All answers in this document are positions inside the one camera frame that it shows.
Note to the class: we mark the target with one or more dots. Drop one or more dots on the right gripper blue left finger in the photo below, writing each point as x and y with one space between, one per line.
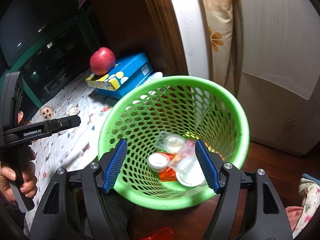
111 163

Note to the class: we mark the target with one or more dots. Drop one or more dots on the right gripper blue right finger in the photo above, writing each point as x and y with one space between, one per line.
208 161

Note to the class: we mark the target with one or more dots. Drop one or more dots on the white round plastic lid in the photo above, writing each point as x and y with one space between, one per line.
192 178

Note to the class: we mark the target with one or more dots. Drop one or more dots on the pink snack packet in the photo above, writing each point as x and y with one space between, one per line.
188 149

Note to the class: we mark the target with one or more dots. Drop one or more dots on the orange snack wrapper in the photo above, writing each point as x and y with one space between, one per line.
169 174

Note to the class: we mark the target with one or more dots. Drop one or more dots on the small sauce cup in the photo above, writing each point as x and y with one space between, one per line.
158 162

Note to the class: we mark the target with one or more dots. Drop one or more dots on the patterned paper ball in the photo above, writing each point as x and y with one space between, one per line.
72 110

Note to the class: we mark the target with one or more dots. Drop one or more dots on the green plastic trash basket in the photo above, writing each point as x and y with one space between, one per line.
167 116

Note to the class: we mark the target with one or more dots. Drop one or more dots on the clear round food container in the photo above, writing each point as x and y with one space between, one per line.
182 163

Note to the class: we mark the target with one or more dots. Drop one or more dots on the clear plastic cup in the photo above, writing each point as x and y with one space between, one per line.
170 143

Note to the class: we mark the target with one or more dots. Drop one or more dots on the person's left hand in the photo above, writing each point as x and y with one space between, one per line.
27 175

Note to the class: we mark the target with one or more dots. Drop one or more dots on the white skull toy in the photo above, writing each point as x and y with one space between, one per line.
47 112

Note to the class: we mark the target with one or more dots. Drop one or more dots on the white cartoon print blanket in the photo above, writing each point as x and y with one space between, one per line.
74 148

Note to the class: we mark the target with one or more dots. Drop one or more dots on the blue yellow tissue box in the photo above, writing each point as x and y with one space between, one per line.
128 73

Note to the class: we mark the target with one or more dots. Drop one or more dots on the floral cloth on floor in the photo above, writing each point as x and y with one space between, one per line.
300 216

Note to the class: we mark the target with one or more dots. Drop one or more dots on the red apple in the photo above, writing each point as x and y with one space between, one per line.
102 61

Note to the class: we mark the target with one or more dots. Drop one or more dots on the grey white cabinet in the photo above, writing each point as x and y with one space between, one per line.
279 85

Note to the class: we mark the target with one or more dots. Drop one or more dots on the floral beige pillow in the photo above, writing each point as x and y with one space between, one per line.
224 21

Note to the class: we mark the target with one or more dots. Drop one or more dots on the green window frame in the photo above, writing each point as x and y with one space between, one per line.
47 60

